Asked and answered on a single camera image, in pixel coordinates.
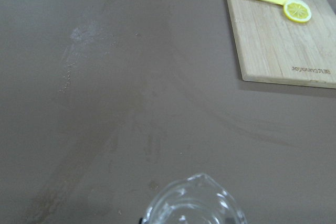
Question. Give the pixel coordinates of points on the small clear glass cup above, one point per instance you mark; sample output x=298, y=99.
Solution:
x=197, y=199

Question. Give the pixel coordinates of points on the wooden cutting board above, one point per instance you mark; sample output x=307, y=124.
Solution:
x=273, y=49

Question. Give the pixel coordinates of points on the lemon slice on knife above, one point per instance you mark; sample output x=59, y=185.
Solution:
x=297, y=11

